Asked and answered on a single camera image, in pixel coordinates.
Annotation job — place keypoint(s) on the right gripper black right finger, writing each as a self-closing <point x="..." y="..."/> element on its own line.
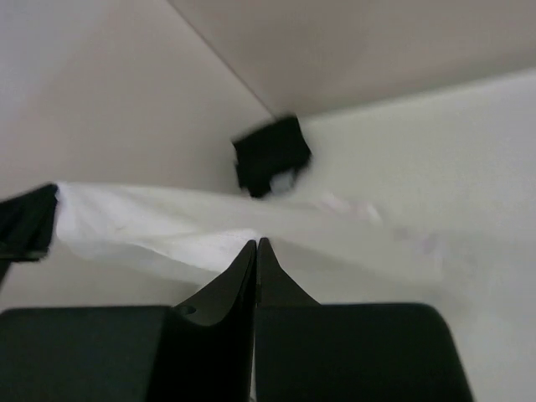
<point x="387" y="351"/>

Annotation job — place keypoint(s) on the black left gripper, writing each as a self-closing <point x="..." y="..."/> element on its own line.
<point x="27" y="224"/>

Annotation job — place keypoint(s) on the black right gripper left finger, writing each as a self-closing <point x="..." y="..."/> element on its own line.
<point x="198" y="350"/>

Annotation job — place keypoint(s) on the white tank top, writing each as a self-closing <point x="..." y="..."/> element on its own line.
<point x="189" y="235"/>

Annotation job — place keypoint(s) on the folded black tank top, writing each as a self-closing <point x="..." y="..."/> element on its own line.
<point x="268" y="151"/>

